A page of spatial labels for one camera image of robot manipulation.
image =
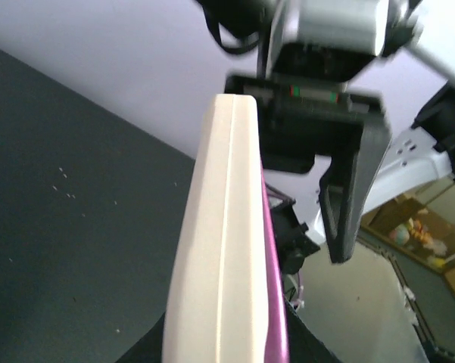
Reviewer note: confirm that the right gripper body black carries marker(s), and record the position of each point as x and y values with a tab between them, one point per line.
304	113

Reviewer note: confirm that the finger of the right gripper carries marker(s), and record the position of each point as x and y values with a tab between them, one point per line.
357	138

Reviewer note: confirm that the purple phone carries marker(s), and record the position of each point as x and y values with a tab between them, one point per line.
277	350

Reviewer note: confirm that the beige phone case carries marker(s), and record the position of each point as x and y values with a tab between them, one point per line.
217	304

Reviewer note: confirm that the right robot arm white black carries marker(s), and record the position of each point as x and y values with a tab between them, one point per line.
426	150

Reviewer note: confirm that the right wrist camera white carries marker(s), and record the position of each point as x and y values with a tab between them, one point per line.
326	40

